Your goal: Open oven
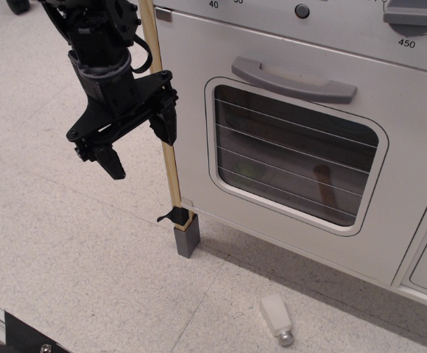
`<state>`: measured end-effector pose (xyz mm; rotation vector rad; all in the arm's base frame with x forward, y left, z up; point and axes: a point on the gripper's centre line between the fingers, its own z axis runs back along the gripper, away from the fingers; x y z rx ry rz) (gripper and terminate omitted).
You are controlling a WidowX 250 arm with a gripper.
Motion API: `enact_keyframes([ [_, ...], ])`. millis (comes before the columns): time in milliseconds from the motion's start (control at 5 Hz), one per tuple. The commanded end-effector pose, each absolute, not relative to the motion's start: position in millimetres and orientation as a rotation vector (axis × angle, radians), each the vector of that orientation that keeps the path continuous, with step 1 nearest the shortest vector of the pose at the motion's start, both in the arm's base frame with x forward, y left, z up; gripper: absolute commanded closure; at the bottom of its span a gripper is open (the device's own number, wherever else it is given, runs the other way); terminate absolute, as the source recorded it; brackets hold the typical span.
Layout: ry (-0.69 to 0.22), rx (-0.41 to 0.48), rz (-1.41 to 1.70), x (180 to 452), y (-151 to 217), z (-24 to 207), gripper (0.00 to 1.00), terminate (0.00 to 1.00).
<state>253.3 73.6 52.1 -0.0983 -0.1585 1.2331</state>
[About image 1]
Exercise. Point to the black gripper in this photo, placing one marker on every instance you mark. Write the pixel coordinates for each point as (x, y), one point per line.
(118, 103)

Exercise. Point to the grey oven door handle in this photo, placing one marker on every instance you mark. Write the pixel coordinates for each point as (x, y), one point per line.
(330, 92)

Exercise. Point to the white oven door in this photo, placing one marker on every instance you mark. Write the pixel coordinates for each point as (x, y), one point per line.
(343, 184)

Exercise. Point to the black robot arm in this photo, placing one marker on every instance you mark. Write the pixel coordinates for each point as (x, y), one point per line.
(100, 34)

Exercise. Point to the black tape strip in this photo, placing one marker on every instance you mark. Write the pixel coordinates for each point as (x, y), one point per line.
(178, 215)

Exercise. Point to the grey leg foot cap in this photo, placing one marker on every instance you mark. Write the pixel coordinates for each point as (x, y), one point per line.
(187, 241)

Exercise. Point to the grey door magnet latch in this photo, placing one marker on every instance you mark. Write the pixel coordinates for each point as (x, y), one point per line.
(163, 14)

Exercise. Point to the black caster wheel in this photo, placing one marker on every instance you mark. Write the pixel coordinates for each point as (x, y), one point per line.
(18, 6)

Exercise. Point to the white toy kitchen cabinet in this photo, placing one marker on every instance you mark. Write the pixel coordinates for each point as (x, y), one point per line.
(356, 27)

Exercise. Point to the white salt shaker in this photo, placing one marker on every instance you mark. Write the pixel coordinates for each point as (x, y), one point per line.
(277, 318)

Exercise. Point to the black mounting plate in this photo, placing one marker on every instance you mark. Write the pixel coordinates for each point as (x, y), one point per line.
(21, 337)

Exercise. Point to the grey temperature knob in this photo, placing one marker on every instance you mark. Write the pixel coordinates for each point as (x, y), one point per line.
(406, 17)

